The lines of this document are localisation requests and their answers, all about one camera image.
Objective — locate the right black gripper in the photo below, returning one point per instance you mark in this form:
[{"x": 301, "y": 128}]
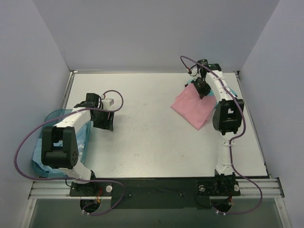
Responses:
[{"x": 203, "y": 88}]

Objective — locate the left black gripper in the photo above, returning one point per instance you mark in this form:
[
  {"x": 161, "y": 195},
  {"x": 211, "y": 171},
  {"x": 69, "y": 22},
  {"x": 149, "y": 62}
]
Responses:
[{"x": 103, "y": 121}]

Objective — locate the pink t shirt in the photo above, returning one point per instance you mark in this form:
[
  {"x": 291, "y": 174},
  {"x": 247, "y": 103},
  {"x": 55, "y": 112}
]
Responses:
[{"x": 194, "y": 110}]

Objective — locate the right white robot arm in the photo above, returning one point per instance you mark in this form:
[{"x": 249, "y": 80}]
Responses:
[{"x": 228, "y": 115}]

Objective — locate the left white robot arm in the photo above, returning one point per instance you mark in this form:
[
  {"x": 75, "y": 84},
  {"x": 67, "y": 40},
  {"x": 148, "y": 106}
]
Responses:
[{"x": 59, "y": 142}]

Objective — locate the teal folded t shirt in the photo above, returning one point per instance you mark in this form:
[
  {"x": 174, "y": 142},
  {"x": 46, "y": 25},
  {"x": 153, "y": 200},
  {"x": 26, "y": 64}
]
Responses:
[{"x": 234, "y": 91}]

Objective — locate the light blue t shirt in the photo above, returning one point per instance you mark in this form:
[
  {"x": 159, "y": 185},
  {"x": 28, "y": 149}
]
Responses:
[{"x": 82, "y": 138}]

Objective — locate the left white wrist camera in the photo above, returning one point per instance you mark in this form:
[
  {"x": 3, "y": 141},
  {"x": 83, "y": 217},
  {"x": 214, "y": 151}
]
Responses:
[{"x": 107, "y": 103}]

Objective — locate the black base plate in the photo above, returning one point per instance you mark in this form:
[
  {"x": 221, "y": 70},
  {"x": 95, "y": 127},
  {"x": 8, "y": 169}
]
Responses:
[{"x": 158, "y": 193}]

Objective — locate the aluminium front rail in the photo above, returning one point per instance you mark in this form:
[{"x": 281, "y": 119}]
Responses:
[{"x": 52, "y": 190}]

